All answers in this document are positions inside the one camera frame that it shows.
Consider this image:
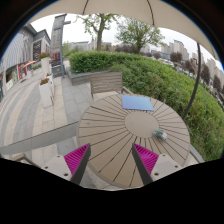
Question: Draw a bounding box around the green trimmed hedge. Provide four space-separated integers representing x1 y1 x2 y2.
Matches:
69 52 224 161

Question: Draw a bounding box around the slatted wooden chair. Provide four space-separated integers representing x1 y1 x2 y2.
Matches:
88 71 131 103

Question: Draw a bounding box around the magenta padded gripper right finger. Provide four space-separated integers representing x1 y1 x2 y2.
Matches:
131 143 183 186

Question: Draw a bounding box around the far white flower planter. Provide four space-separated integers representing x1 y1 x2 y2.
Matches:
39 52 50 76

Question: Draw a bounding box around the grey shop building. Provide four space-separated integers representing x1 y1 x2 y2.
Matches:
0 25 51 99

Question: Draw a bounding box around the near white flower planter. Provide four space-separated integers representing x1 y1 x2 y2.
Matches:
39 78 53 108

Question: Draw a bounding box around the transparent computer mouse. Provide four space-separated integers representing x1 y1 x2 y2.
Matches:
153 129 168 141

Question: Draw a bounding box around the dark curved umbrella pole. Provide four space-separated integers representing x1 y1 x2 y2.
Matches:
181 43 202 121

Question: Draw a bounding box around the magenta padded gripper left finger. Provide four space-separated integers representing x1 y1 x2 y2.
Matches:
43 143 92 186

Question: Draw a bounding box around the green tree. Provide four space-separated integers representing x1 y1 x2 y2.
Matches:
115 17 164 53
76 13 120 51

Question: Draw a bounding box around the tall grey sign pylon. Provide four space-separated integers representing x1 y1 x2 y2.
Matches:
51 14 70 77

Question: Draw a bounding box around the right green tree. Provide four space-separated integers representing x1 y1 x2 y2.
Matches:
115 17 164 53

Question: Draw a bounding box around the beige patio umbrella canopy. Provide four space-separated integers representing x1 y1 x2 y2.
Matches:
28 0 220 60

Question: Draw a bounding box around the white flower planter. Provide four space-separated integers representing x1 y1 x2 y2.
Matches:
39 78 53 108
39 52 50 76

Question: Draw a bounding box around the left green tree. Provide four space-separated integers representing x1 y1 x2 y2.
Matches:
76 13 120 51

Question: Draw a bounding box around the round slatted patio table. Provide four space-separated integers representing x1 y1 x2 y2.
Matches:
78 94 190 188

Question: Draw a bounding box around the grey stone planter wall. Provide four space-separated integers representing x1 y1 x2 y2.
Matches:
66 66 111 87

